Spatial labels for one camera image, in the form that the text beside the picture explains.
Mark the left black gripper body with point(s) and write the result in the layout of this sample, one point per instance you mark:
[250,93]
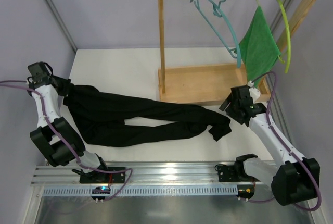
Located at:
[62,84]

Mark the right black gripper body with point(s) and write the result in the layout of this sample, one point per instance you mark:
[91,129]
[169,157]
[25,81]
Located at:
[231,103]

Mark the black trousers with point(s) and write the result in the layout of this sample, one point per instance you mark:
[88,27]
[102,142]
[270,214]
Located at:
[115,120]

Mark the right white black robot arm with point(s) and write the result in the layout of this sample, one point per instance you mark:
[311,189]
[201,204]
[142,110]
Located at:
[293,178]

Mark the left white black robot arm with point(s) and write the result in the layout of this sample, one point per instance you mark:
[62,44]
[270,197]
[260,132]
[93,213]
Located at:
[55,138]

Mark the lime green plastic hanger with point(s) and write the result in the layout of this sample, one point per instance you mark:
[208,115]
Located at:
[287,34]

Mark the wooden clothes rack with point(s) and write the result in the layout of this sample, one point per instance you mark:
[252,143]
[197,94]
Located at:
[209,84]

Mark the green microfibre cloth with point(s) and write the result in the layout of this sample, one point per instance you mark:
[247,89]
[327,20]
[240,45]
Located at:
[259,51]

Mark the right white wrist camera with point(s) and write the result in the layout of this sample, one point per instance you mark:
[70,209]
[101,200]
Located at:
[254,92]

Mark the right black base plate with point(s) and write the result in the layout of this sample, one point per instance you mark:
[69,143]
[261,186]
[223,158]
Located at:
[226,173]

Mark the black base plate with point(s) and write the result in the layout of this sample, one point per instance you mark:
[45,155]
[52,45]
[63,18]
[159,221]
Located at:
[114,174]
[226,173]

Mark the aluminium mounting rail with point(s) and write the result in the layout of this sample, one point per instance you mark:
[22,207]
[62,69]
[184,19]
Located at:
[158,173]

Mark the grey slotted cable duct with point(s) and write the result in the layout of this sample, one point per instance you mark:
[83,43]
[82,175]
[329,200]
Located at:
[141,190]

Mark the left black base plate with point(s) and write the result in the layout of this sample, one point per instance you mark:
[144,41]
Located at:
[114,174]

